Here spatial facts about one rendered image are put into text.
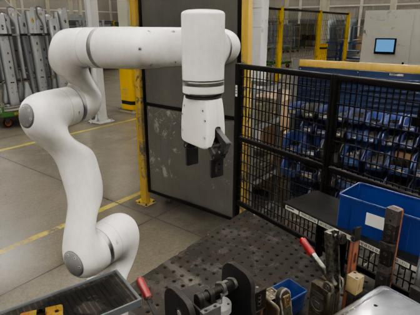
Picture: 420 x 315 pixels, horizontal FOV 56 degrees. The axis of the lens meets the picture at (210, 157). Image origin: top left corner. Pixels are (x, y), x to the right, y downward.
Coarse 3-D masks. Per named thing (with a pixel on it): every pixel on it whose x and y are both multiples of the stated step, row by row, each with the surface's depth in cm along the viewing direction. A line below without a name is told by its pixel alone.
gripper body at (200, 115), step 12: (192, 96) 78; (216, 96) 78; (192, 108) 79; (204, 108) 76; (216, 108) 77; (192, 120) 80; (204, 120) 77; (216, 120) 77; (192, 132) 81; (204, 132) 77; (192, 144) 82; (204, 144) 78
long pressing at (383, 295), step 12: (384, 288) 115; (360, 300) 110; (372, 300) 111; (384, 300) 111; (396, 300) 111; (408, 300) 111; (336, 312) 106; (348, 312) 106; (360, 312) 106; (372, 312) 106; (384, 312) 106; (396, 312) 106; (408, 312) 106
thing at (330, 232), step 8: (328, 232) 104; (336, 232) 105; (328, 240) 104; (336, 240) 104; (344, 240) 103; (328, 248) 105; (336, 248) 106; (328, 256) 105; (336, 256) 107; (328, 264) 106; (336, 264) 107; (328, 272) 106; (336, 272) 108; (328, 280) 107; (336, 280) 108; (336, 288) 109
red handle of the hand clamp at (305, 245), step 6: (300, 240) 114; (306, 240) 114; (306, 246) 113; (312, 252) 112; (312, 258) 112; (318, 258) 111; (318, 264) 110; (324, 270) 109; (324, 276) 109; (336, 282) 108
